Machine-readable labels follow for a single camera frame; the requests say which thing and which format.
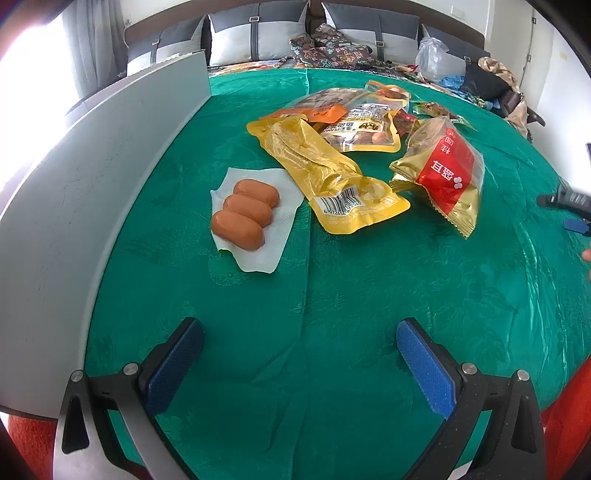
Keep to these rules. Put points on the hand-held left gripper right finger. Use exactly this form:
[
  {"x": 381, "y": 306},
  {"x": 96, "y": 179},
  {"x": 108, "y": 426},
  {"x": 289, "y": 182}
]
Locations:
[{"x": 425, "y": 369}]

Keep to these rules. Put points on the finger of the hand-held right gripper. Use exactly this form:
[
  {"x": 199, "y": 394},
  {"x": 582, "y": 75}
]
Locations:
[
  {"x": 579, "y": 225},
  {"x": 570, "y": 198}
]

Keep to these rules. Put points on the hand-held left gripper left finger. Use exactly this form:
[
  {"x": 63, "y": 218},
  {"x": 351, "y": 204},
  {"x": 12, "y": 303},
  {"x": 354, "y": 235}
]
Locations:
[{"x": 178, "y": 364}]

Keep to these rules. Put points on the gold red snack packet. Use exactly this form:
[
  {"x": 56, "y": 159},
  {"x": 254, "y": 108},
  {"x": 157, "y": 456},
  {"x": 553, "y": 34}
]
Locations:
[{"x": 443, "y": 180}]

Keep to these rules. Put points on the green-edged snack packet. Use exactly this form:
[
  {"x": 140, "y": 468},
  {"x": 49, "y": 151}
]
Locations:
[{"x": 434, "y": 110}]

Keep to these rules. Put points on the white foam box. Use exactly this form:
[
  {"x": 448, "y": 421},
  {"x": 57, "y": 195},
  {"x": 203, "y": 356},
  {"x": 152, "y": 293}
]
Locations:
[{"x": 92, "y": 184}]

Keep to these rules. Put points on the clear yellow-edged snack packet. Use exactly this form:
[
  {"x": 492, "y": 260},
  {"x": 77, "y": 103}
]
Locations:
[{"x": 364, "y": 129}]

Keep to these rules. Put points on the long yellow snack packet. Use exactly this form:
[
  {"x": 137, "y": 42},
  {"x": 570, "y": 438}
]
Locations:
[{"x": 314, "y": 166}]

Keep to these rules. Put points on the large orange snack packet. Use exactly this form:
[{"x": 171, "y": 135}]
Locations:
[{"x": 323, "y": 99}]

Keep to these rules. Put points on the person's right hand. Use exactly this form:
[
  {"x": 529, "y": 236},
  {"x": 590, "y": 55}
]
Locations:
[{"x": 587, "y": 255}]

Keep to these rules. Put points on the green blanket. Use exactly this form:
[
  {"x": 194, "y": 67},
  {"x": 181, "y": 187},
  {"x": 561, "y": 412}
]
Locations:
[{"x": 346, "y": 286}]

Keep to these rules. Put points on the pile of clothes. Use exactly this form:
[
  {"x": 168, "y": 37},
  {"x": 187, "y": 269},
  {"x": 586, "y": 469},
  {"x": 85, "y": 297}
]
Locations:
[{"x": 489, "y": 81}]

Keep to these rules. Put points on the orange sausage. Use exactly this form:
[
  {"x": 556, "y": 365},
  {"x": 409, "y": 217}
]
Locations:
[
  {"x": 256, "y": 191},
  {"x": 247, "y": 210},
  {"x": 238, "y": 230}
]

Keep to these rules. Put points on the grey white pillow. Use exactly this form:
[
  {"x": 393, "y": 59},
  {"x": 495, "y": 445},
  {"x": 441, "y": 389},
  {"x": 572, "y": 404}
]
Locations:
[
  {"x": 240, "y": 41},
  {"x": 360, "y": 23},
  {"x": 175, "y": 41},
  {"x": 457, "y": 41}
]

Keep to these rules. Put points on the clear plastic bag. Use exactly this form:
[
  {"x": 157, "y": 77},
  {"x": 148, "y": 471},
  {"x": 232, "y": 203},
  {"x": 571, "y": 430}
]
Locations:
[{"x": 434, "y": 57}]

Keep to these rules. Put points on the white paper napkin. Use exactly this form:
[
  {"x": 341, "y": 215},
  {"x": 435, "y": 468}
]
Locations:
[{"x": 282, "y": 182}]

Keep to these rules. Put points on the dark patterned cushion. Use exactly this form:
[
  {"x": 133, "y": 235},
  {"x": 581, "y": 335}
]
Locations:
[{"x": 332, "y": 46}]

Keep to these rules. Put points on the colourful patterned bed sheet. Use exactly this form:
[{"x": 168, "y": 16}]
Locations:
[{"x": 258, "y": 64}]

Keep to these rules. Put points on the grey curtain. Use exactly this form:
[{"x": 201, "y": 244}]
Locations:
[{"x": 92, "y": 37}]

